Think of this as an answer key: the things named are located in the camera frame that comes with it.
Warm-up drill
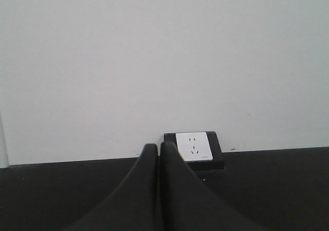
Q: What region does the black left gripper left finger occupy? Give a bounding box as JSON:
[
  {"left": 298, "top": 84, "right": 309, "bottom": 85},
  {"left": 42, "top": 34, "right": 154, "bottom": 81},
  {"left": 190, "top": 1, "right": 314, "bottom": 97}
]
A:
[{"left": 64, "top": 144, "right": 158, "bottom": 230}]

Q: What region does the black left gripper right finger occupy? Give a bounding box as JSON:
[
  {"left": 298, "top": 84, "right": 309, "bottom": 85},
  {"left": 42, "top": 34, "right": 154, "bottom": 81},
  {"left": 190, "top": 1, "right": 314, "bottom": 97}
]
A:
[{"left": 160, "top": 142, "right": 264, "bottom": 230}]

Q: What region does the white power socket black base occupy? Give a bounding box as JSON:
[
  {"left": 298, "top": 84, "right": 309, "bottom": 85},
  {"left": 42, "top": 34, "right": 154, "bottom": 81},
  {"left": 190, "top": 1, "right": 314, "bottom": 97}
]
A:
[{"left": 164, "top": 131, "right": 225, "bottom": 172}]

